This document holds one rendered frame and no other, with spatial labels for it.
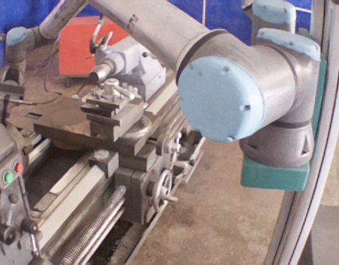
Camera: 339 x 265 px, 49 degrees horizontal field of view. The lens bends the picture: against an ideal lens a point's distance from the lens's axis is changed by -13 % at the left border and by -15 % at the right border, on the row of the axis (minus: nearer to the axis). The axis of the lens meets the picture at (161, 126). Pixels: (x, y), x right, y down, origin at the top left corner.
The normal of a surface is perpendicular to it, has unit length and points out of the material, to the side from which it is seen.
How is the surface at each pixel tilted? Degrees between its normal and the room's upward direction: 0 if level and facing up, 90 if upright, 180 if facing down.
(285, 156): 70
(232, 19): 90
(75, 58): 90
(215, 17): 90
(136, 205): 90
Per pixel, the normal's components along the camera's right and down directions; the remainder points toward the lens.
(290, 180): -0.20, 0.44
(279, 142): -0.25, 0.11
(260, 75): 0.49, -0.39
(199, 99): -0.68, 0.35
